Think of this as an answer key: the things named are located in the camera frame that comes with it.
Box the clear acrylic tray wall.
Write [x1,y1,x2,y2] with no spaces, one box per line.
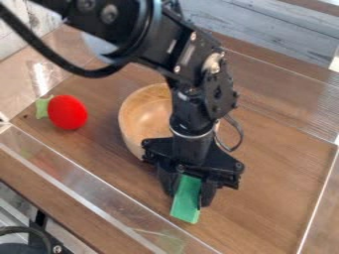
[0,123,221,254]

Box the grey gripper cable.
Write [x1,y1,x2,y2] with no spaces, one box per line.
[213,113,245,154]

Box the black clamp mount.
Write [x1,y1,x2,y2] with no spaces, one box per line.
[28,210,74,254]

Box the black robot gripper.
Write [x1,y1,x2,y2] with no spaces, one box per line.
[140,127,245,207]

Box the brown wooden bowl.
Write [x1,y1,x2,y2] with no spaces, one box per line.
[117,83,215,162]

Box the red felt strawberry toy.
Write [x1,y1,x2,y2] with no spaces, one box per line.
[36,95,86,130]

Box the green rectangular block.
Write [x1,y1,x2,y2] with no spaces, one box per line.
[169,175,201,224]

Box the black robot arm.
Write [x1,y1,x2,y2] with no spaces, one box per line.
[30,0,244,206]

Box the black cable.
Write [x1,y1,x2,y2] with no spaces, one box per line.
[0,3,133,79]

